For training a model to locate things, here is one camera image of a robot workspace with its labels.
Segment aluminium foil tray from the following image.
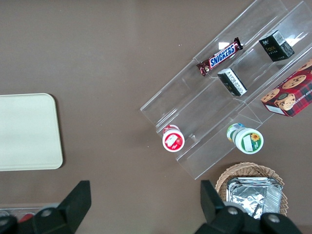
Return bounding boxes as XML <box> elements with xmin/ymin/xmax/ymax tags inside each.
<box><xmin>231</xmin><ymin>186</ymin><xmax>281</xmax><ymax>219</ymax></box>
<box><xmin>226</xmin><ymin>177</ymin><xmax>285</xmax><ymax>204</ymax></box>

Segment red tartan cookie box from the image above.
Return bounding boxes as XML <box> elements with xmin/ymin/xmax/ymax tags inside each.
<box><xmin>260</xmin><ymin>59</ymin><xmax>312</xmax><ymax>118</ymax></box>

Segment red strawberry yogurt cup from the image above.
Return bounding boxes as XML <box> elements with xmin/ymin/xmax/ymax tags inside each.
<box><xmin>162</xmin><ymin>124</ymin><xmax>185</xmax><ymax>152</ymax></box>

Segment clear plastic container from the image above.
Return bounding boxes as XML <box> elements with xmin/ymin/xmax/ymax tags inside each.
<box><xmin>0</xmin><ymin>207</ymin><xmax>59</xmax><ymax>220</ymax></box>

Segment small red object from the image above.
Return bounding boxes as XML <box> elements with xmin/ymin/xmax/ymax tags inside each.
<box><xmin>19</xmin><ymin>213</ymin><xmax>34</xmax><ymax>223</ymax></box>

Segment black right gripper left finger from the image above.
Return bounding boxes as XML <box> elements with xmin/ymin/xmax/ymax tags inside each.
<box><xmin>33</xmin><ymin>180</ymin><xmax>92</xmax><ymax>234</ymax></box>

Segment clear acrylic stepped shelf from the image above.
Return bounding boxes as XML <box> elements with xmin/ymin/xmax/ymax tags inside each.
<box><xmin>139</xmin><ymin>0</ymin><xmax>312</xmax><ymax>181</ymax></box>

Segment Snickers chocolate bar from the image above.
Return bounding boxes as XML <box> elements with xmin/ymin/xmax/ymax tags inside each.
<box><xmin>196</xmin><ymin>37</ymin><xmax>244</xmax><ymax>78</ymax></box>

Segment green flower yogurt cup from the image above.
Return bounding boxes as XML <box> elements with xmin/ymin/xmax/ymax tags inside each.
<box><xmin>226</xmin><ymin>123</ymin><xmax>264</xmax><ymax>155</ymax></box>

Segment cream rectangular tray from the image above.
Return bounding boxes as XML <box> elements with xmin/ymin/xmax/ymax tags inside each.
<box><xmin>0</xmin><ymin>93</ymin><xmax>64</xmax><ymax>172</ymax></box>

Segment small black barcode box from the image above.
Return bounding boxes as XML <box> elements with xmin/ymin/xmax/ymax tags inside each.
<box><xmin>217</xmin><ymin>68</ymin><xmax>248</xmax><ymax>97</ymax></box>

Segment large black Face box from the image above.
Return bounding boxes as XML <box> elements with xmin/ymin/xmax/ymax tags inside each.
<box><xmin>258</xmin><ymin>30</ymin><xmax>295</xmax><ymax>62</ymax></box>

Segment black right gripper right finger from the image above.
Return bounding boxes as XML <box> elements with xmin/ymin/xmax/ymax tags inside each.
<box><xmin>194</xmin><ymin>180</ymin><xmax>246</xmax><ymax>234</ymax></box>

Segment woven wicker basket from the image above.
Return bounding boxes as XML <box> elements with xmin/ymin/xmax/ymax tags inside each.
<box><xmin>215</xmin><ymin>162</ymin><xmax>289</xmax><ymax>217</ymax></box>

